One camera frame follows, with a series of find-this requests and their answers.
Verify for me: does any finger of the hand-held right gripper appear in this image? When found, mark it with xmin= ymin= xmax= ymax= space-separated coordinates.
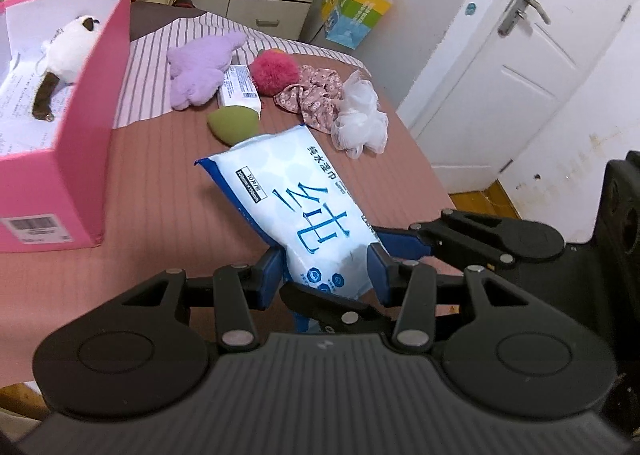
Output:
xmin=279 ymin=284 xmax=397 ymax=334
xmin=370 ymin=208 xmax=518 ymax=272

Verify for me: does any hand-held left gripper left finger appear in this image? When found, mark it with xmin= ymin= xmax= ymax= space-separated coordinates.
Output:
xmin=121 ymin=247 xmax=289 ymax=354

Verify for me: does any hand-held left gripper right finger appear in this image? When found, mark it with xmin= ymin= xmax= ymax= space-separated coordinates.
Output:
xmin=366 ymin=243 xmax=532 ymax=352

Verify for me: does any blue wet wipes pack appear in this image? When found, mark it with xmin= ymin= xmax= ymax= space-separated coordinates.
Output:
xmin=194 ymin=124 xmax=389 ymax=304

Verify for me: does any floral fabric scrunchie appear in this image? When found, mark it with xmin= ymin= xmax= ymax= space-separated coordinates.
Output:
xmin=274 ymin=64 xmax=347 ymax=136

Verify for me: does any pink cardboard box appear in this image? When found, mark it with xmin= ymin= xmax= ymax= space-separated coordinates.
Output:
xmin=0 ymin=0 xmax=134 ymax=255

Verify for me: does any white mesh bath pouf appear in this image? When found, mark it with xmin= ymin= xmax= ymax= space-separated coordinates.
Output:
xmin=331 ymin=70 xmax=390 ymax=159

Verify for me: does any striped bed cover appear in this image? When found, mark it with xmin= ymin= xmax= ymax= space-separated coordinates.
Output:
xmin=0 ymin=0 xmax=458 ymax=393

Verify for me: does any green makeup sponge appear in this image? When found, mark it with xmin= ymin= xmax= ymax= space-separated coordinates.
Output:
xmin=207 ymin=106 xmax=261 ymax=144

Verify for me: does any white door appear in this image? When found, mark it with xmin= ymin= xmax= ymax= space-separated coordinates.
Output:
xmin=407 ymin=0 xmax=640 ymax=182

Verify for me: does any pink fluffy pompom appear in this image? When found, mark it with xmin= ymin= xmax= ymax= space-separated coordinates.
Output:
xmin=248 ymin=50 xmax=302 ymax=97

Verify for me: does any purple plush toy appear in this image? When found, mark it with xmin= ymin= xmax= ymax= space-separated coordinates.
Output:
xmin=166 ymin=31 xmax=247 ymax=111

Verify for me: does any colourful hanging bag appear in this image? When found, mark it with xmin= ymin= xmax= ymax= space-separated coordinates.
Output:
xmin=320 ymin=0 xmax=394 ymax=51

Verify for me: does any white brown plush cat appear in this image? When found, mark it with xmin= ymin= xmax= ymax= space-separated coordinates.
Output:
xmin=31 ymin=16 xmax=103 ymax=122

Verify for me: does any metal door handle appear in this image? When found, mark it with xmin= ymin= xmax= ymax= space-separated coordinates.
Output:
xmin=498 ymin=0 xmax=552 ymax=38

